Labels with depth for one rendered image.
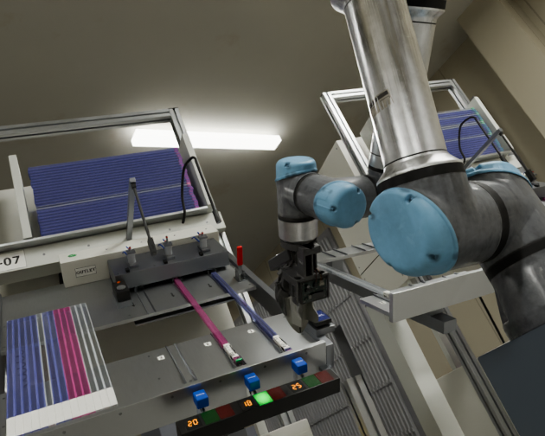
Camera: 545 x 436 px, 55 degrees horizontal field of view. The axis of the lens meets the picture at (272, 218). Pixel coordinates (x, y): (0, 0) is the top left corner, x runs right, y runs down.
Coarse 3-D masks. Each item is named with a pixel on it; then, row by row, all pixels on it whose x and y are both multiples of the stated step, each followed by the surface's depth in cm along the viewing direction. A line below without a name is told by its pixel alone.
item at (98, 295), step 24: (48, 288) 156; (72, 288) 155; (96, 288) 154; (144, 288) 153; (168, 288) 152; (192, 288) 151; (216, 288) 150; (240, 288) 149; (24, 312) 142; (96, 312) 140; (120, 312) 139; (144, 312) 139; (168, 312) 147
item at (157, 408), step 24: (264, 360) 111; (288, 360) 113; (312, 360) 116; (192, 384) 104; (216, 384) 107; (240, 384) 109; (264, 384) 112; (120, 408) 99; (144, 408) 101; (168, 408) 103; (192, 408) 106; (48, 432) 94; (72, 432) 96; (96, 432) 98; (120, 432) 100; (144, 432) 102
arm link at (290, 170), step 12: (300, 156) 98; (276, 168) 96; (288, 168) 93; (300, 168) 93; (312, 168) 94; (276, 180) 96; (288, 180) 94; (288, 192) 93; (288, 204) 95; (288, 216) 96; (300, 216) 95
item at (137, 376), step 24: (240, 336) 125; (264, 336) 124; (288, 336) 124; (120, 360) 118; (144, 360) 117; (168, 360) 117; (192, 360) 116; (216, 360) 116; (120, 384) 109; (144, 384) 109; (168, 384) 109; (0, 408) 104; (0, 432) 98
